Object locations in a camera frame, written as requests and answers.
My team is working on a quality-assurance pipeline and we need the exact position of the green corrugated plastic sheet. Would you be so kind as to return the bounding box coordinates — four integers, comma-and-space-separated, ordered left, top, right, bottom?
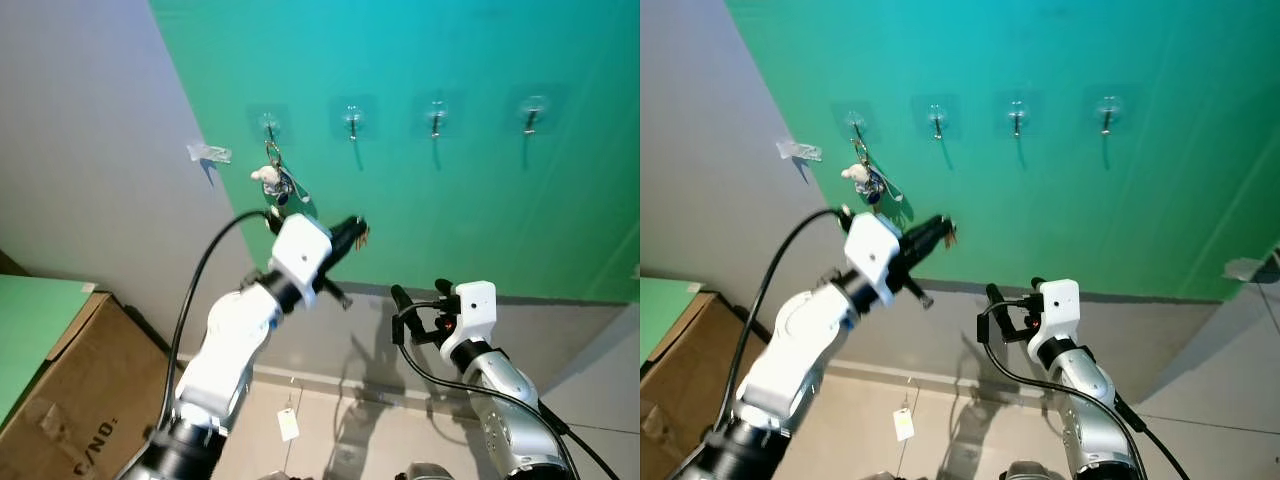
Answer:
0, 275, 96, 426
640, 277, 706, 366

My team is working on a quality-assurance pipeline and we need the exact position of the brown cardboard box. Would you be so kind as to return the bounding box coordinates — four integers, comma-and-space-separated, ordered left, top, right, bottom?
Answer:
640, 290, 746, 480
0, 290, 171, 480

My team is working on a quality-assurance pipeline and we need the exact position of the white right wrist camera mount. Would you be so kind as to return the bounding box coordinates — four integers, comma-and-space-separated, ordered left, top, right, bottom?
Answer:
453, 282, 498, 363
1040, 280, 1083, 366

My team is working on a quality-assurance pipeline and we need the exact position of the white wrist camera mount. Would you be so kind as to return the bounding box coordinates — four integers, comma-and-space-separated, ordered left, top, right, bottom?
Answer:
1040, 280, 1083, 366
453, 282, 498, 363
843, 213, 904, 309
270, 213, 333, 309

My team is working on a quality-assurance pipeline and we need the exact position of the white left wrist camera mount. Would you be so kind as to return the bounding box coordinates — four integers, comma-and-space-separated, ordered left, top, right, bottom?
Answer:
843, 213, 904, 309
270, 213, 333, 309

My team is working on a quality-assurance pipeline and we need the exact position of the keychain with white plush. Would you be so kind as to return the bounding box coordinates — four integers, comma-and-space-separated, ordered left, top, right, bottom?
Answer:
250, 140, 313, 208
840, 138, 904, 208

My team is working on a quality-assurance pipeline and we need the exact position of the green wall panel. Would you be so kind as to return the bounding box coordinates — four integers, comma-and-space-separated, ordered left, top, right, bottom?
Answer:
725, 0, 1280, 301
150, 0, 641, 303

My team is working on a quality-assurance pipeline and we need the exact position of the clear adhesive wall hook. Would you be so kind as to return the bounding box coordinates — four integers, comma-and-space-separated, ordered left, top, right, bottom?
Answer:
412, 92, 461, 139
332, 97, 377, 141
833, 102, 878, 144
1085, 85, 1136, 136
248, 102, 293, 146
995, 92, 1041, 139
912, 97, 961, 141
507, 85, 559, 136

